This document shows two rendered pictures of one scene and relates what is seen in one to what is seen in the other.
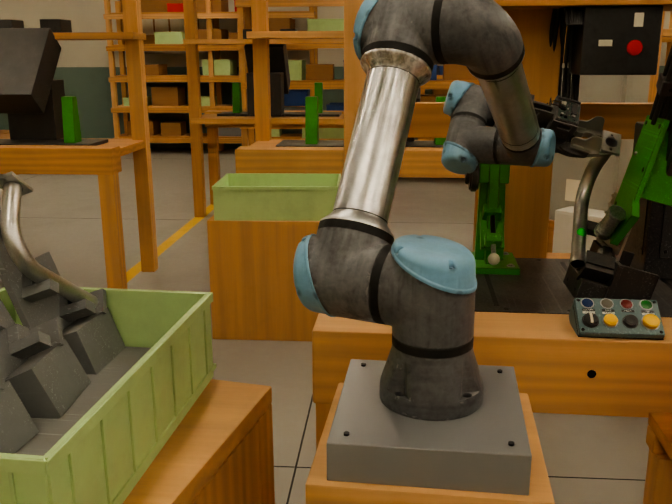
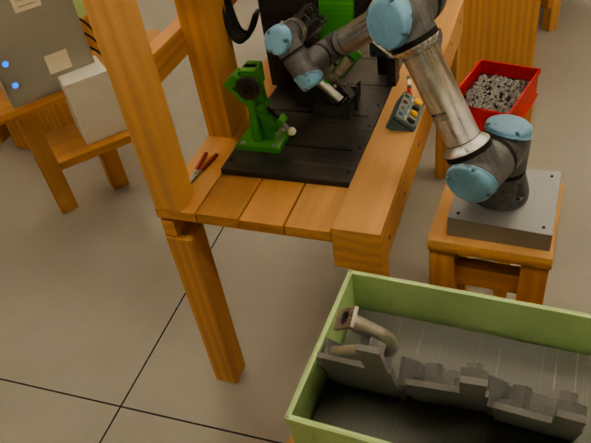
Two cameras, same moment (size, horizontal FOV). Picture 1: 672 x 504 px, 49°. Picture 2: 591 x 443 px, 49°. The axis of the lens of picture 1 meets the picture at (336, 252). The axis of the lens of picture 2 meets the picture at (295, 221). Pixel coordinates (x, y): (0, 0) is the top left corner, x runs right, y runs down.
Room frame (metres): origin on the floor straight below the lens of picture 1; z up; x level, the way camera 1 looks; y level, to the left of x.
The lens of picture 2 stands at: (1.08, 1.28, 2.06)
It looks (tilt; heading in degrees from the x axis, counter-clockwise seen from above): 41 degrees down; 290
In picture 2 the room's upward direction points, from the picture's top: 10 degrees counter-clockwise
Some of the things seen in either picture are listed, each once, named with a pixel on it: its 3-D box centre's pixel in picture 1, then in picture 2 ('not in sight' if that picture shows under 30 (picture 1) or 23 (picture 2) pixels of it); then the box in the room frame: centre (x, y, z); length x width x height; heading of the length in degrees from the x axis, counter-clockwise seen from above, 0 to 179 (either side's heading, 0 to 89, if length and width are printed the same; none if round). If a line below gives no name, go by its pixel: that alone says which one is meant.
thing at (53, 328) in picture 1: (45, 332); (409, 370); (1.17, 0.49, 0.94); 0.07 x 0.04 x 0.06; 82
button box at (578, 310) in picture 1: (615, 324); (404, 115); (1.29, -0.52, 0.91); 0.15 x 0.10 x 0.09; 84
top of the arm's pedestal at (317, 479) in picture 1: (429, 444); (496, 215); (1.00, -0.14, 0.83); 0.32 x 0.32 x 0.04; 82
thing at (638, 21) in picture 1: (614, 41); not in sight; (1.79, -0.65, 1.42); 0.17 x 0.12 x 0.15; 84
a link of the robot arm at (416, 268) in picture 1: (428, 287); (505, 143); (1.00, -0.13, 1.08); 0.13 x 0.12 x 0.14; 63
